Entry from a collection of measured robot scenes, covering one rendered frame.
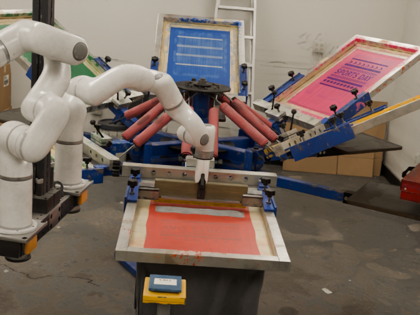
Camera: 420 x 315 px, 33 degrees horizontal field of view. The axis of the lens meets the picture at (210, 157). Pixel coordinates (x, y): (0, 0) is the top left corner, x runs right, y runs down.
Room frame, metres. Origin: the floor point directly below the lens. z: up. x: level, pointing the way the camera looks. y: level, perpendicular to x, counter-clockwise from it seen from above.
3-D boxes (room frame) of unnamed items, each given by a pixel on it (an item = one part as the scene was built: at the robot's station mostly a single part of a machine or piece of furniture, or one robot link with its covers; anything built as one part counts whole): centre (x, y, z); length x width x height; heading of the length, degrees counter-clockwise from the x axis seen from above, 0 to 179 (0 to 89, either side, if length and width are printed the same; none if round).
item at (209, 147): (2.78, 0.06, 1.25); 0.15 x 0.10 x 0.11; 131
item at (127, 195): (2.83, 0.30, 0.97); 0.30 x 0.05 x 0.07; 3
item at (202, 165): (2.80, 0.03, 1.12); 0.10 x 0.07 x 0.11; 3
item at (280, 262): (2.60, 0.01, 0.97); 0.79 x 0.58 x 0.04; 3
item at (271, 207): (2.86, -0.25, 0.97); 0.30 x 0.05 x 0.07; 3
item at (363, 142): (4.02, -0.49, 0.91); 1.34 x 0.40 x 0.08; 123
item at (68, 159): (2.40, 0.50, 1.21); 0.16 x 0.13 x 0.15; 82
